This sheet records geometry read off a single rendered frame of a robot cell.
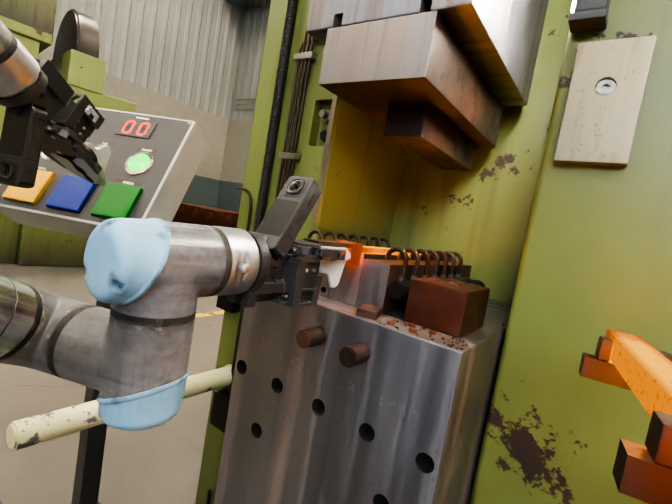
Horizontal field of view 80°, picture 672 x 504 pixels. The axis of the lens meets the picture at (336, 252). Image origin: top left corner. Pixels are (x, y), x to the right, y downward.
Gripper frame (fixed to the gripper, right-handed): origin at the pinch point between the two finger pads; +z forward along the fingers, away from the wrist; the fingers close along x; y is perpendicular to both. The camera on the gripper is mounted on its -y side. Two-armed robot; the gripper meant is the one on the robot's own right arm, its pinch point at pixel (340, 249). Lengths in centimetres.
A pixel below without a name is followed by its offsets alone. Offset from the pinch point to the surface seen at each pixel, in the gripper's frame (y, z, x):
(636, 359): 2.1, -12.9, 37.4
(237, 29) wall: -413, 581, -796
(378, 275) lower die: 2.8, 2.6, 5.9
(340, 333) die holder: 11.6, -3.4, 4.7
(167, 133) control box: -16.2, -3.9, -45.6
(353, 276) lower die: 4.0, 2.6, 1.5
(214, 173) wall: -65, 575, -796
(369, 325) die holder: 9.1, -3.4, 9.1
